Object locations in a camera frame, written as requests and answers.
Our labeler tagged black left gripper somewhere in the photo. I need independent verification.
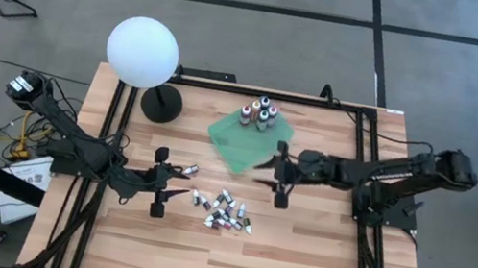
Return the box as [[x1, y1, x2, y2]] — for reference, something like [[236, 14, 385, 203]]
[[118, 140, 197, 223]]

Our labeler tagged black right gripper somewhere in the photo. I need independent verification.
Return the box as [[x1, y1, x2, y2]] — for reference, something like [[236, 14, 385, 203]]
[[248, 136, 344, 219]]

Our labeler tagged pink-capped food coloring bottle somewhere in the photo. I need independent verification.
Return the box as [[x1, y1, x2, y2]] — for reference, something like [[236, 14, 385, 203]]
[[265, 104, 280, 130]]

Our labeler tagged red-capped food coloring bottle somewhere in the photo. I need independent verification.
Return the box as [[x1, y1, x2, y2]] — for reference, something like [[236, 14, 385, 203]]
[[237, 104, 254, 128]]

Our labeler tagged yellow-capped orange food coloring bottle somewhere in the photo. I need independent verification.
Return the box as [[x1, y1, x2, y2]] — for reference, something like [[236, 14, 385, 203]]
[[249, 99, 264, 118]]

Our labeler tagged green translucent plastic bin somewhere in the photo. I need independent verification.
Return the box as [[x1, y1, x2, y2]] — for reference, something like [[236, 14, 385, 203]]
[[202, 92, 299, 182]]

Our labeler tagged black power strip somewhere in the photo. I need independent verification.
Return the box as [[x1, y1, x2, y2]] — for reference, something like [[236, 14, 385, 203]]
[[178, 63, 239, 85]]

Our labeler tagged white globe table lamp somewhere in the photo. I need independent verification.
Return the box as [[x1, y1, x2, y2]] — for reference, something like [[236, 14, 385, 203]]
[[95, 11, 198, 128]]

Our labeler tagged white cardboard box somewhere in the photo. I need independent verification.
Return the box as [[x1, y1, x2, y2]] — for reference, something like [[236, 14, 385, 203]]
[[0, 147, 56, 232]]

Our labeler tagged black aluminium table frame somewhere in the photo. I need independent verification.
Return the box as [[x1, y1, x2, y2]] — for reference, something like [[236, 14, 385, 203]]
[[21, 43, 461, 268]]

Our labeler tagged black cable clamp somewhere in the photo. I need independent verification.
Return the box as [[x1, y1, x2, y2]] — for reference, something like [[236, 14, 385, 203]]
[[317, 83, 340, 106]]

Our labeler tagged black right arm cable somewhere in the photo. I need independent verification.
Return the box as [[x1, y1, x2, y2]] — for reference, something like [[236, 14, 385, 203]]
[[323, 96, 442, 156]]

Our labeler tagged yellow cable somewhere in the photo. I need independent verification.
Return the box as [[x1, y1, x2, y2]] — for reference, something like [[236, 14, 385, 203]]
[[8, 109, 58, 166]]

